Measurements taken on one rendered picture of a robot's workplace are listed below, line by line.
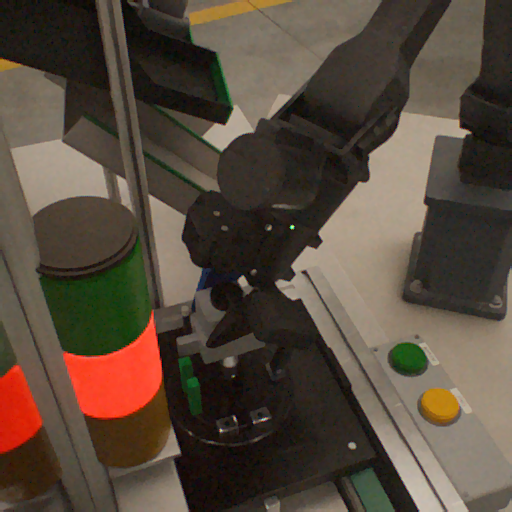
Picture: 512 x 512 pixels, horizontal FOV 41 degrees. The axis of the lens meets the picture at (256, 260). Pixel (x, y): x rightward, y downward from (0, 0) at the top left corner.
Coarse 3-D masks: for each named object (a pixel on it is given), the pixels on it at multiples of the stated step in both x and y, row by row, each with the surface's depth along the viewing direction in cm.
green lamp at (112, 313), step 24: (120, 264) 28; (48, 288) 28; (72, 288) 28; (96, 288) 28; (120, 288) 29; (144, 288) 31; (72, 312) 29; (96, 312) 29; (120, 312) 29; (144, 312) 31; (72, 336) 30; (96, 336) 30; (120, 336) 30
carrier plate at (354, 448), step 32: (160, 352) 80; (320, 384) 77; (320, 416) 74; (352, 416) 74; (192, 448) 71; (288, 448) 71; (320, 448) 71; (352, 448) 71; (192, 480) 68; (224, 480) 68; (256, 480) 68; (288, 480) 68; (320, 480) 69
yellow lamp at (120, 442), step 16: (160, 400) 36; (128, 416) 35; (144, 416) 35; (160, 416) 37; (96, 432) 35; (112, 432) 35; (128, 432) 35; (144, 432) 36; (160, 432) 38; (96, 448) 37; (112, 448) 36; (128, 448) 36; (144, 448) 37; (160, 448) 38; (112, 464) 37; (128, 464) 37
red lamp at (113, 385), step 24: (144, 336) 32; (72, 360) 31; (96, 360) 31; (120, 360) 31; (144, 360) 33; (96, 384) 32; (120, 384) 33; (144, 384) 34; (96, 408) 34; (120, 408) 34
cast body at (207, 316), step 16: (208, 288) 65; (224, 288) 64; (240, 288) 64; (208, 304) 64; (224, 304) 62; (192, 320) 66; (208, 320) 62; (192, 336) 66; (208, 336) 63; (192, 352) 67; (208, 352) 65; (224, 352) 66; (240, 352) 67
